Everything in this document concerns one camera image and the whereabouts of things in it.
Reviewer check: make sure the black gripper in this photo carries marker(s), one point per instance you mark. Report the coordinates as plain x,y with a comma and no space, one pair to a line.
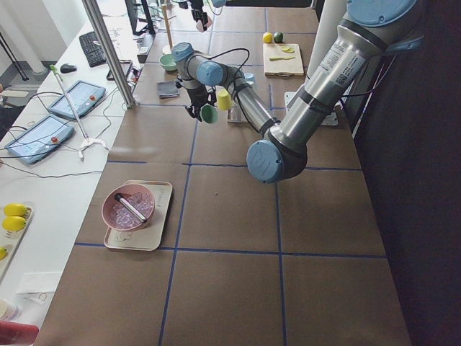
197,95
197,15

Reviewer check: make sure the mint green cup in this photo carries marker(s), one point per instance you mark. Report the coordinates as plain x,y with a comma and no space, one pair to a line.
209,114

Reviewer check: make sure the pink cup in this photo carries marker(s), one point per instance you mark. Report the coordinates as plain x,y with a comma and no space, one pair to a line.
202,27

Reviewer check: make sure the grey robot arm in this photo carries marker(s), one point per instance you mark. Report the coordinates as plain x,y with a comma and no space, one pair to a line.
367,29

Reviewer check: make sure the yellow cup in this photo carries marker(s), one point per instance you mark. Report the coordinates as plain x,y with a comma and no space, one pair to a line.
224,100

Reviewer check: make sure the light blue cup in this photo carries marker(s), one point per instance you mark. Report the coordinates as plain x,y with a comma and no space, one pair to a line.
250,78

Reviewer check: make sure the folded grey cloth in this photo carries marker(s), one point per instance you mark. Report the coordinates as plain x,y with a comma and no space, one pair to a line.
167,89

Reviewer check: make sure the mint green bowl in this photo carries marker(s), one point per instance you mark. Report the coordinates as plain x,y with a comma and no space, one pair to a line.
167,62

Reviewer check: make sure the wooden mug tree stand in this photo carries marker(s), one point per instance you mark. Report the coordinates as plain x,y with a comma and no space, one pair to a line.
167,18

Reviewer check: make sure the yellow lemon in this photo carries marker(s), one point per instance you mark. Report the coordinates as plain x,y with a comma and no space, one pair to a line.
267,37

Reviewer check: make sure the yellow plastic knife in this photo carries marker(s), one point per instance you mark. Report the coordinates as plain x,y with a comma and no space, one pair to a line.
281,58

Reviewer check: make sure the green avocado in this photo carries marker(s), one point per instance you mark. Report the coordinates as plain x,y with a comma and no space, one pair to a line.
278,37

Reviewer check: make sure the bamboo cutting board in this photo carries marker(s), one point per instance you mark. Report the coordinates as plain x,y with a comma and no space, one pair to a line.
292,67

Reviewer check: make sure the lemon slice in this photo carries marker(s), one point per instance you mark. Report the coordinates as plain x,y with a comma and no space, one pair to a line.
287,49

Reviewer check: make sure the black keyboard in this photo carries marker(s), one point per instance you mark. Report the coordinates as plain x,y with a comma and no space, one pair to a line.
92,49

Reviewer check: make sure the far teach pendant tablet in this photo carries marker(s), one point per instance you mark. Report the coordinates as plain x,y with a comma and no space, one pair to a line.
84,96

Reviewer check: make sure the teach pendant tablet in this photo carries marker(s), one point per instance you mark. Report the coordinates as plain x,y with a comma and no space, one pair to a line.
84,96
41,139

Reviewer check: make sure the white reach grabber stick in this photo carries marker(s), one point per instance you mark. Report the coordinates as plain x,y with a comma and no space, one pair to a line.
87,141

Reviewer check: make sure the black computer mouse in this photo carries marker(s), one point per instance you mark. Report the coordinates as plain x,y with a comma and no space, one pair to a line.
67,68

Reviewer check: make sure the pink bowl with ice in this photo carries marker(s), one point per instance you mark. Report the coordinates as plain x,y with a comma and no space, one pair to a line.
117,217

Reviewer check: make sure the beige rabbit tray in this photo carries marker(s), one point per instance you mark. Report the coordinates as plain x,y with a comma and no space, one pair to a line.
147,238

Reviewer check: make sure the near teach pendant tablet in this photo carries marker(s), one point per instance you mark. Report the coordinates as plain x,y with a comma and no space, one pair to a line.
41,139

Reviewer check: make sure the tray with yellow lemons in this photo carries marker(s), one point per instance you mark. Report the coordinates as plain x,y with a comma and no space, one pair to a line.
14,224

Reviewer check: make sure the red bottle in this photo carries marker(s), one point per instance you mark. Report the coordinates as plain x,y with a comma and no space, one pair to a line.
13,333

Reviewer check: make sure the white wire cup rack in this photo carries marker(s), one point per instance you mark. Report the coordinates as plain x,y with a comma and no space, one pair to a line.
235,114

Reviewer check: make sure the aluminium frame post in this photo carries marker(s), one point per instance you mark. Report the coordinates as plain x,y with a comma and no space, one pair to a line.
99,26

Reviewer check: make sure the metal ice scoop handle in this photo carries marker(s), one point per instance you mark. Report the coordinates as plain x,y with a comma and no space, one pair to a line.
132,209

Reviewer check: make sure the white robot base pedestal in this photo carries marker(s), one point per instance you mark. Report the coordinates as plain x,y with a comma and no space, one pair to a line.
331,15

